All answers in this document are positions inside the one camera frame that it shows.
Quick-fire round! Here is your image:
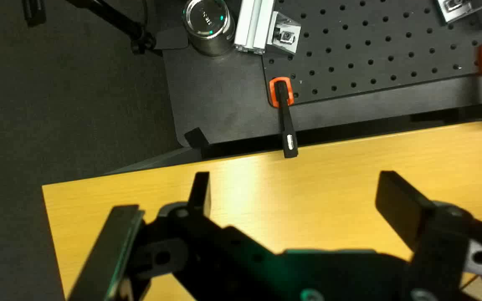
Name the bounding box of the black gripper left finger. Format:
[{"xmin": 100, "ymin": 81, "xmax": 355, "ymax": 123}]
[{"xmin": 187, "ymin": 173, "xmax": 211, "ymax": 218}]

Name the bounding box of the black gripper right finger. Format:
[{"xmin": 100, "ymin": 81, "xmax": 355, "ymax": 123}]
[{"xmin": 375, "ymin": 171, "xmax": 435, "ymax": 252}]

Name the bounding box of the round silver robot base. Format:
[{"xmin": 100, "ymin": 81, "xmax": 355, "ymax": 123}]
[{"xmin": 182, "ymin": 0, "xmax": 233, "ymax": 58}]

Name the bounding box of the black cart table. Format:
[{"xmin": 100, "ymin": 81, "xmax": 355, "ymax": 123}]
[{"xmin": 164, "ymin": 49, "xmax": 482, "ymax": 145}]

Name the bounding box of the orange black clamp centre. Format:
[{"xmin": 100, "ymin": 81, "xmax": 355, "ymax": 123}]
[{"xmin": 269, "ymin": 78, "xmax": 298, "ymax": 160}]

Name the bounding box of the black perforated breadboard plate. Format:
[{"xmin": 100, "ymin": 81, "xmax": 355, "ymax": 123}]
[{"xmin": 263, "ymin": 0, "xmax": 482, "ymax": 104}]

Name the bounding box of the black tripod leg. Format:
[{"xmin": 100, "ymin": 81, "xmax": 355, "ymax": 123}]
[{"xmin": 67, "ymin": 0, "xmax": 156, "ymax": 54}]

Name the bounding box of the aluminium extrusion bracket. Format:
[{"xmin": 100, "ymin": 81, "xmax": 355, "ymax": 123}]
[{"xmin": 234, "ymin": 0, "xmax": 301, "ymax": 56}]

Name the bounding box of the aluminium bracket top right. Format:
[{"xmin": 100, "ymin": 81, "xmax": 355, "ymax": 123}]
[{"xmin": 437, "ymin": 0, "xmax": 482, "ymax": 24}]

